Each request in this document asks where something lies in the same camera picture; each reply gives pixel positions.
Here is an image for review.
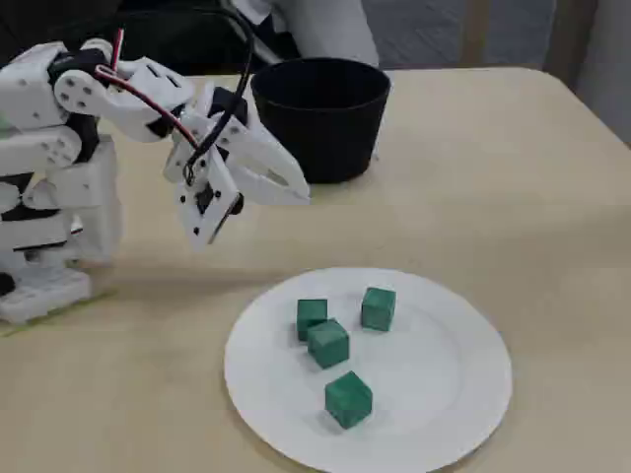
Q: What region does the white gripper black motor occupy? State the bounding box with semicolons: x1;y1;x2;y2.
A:
165;84;312;206

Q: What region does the green block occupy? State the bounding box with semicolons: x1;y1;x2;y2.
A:
297;299;329;342
324;371;374;431
360;287;397;332
308;318;351;371

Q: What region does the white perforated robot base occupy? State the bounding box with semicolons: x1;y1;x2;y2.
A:
0;268;95;325

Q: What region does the black pot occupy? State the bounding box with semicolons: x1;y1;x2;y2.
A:
249;57;392;185

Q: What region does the white plate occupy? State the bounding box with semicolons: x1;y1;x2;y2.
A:
224;267;514;473

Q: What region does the person in white coat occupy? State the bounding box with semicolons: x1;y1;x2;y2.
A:
229;0;381;70

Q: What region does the yellow green tape strip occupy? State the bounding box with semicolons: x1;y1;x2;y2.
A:
0;288;119;339

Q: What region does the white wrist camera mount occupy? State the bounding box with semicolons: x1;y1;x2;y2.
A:
175;145;246;253

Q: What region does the thick black camera cable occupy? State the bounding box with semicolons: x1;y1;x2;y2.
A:
186;4;257;181

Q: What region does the red black gripper servo wire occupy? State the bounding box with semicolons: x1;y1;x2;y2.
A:
95;28;199;149

